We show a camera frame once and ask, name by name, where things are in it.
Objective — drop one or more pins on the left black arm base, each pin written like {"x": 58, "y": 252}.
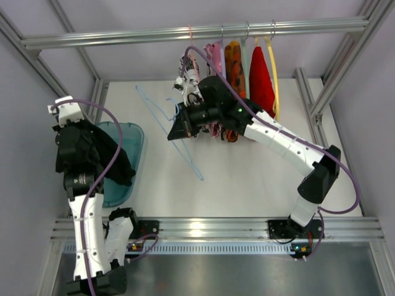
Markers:
{"x": 144, "y": 227}

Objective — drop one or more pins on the grey slotted cable duct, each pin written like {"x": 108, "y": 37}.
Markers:
{"x": 213, "y": 248}

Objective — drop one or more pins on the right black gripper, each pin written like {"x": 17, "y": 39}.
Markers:
{"x": 186, "y": 118}

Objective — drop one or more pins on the left aluminium frame post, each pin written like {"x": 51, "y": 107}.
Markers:
{"x": 65, "y": 71}

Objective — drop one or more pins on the black trousers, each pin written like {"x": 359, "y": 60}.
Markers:
{"x": 83, "y": 148}

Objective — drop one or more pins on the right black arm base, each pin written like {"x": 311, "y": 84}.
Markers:
{"x": 287, "y": 229}

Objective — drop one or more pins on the yellow hanger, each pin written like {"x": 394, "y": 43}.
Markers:
{"x": 274, "y": 75}

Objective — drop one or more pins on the black white patterned garment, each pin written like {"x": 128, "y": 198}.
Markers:
{"x": 189, "y": 70}

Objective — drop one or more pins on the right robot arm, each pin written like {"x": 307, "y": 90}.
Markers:
{"x": 214, "y": 100}

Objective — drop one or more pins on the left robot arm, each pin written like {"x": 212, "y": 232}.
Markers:
{"x": 100, "y": 248}

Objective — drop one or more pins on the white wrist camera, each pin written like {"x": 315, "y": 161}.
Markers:
{"x": 69, "y": 112}
{"x": 183, "y": 87}

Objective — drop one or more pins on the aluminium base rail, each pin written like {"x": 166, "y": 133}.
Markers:
{"x": 337, "y": 229}

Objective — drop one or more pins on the red garment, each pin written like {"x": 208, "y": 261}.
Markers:
{"x": 260, "y": 84}

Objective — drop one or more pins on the pink patterned garment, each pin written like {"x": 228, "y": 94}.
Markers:
{"x": 213, "y": 54}

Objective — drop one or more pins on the right aluminium frame post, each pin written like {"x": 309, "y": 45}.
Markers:
{"x": 345, "y": 57}

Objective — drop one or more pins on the mint green hanger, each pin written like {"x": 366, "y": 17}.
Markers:
{"x": 245, "y": 62}

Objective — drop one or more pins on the teal plastic bin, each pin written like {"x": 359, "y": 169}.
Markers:
{"x": 133, "y": 145}

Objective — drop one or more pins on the aluminium frame post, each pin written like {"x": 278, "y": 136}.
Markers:
{"x": 345, "y": 57}
{"x": 65, "y": 71}

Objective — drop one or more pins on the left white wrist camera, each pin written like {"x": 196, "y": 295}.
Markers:
{"x": 69, "y": 112}

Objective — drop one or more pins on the lilac hanger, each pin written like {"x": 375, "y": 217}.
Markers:
{"x": 222, "y": 55}

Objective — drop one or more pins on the orange patterned garment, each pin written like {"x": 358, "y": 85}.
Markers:
{"x": 234, "y": 68}

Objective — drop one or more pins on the pink hanger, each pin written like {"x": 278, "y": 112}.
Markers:
{"x": 191, "y": 54}

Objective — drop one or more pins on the aluminium hanging rail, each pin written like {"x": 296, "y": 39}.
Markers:
{"x": 107, "y": 38}

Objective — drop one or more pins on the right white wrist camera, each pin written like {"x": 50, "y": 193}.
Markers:
{"x": 183, "y": 87}

